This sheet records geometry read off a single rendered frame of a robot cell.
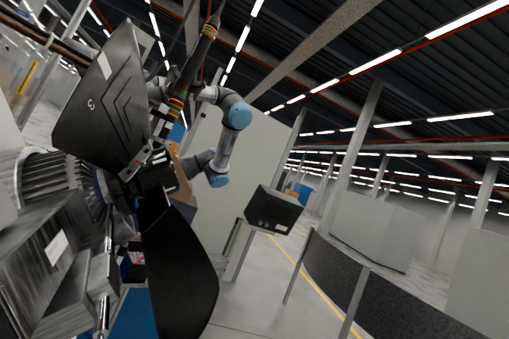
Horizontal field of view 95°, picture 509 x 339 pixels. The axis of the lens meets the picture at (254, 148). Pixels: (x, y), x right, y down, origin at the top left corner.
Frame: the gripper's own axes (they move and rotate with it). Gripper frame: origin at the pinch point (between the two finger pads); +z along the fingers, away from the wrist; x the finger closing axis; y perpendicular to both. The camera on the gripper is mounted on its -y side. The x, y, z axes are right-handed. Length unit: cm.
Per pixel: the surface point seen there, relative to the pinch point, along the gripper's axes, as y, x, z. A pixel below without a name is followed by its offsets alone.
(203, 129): -4, -46, -182
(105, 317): 41, -1, 38
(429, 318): 61, -192, -11
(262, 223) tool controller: 41, -64, -36
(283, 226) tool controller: 39, -77, -35
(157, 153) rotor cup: 23.1, -0.3, 9.8
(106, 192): 33.7, 5.7, 13.5
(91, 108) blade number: 18.9, 10.5, 34.4
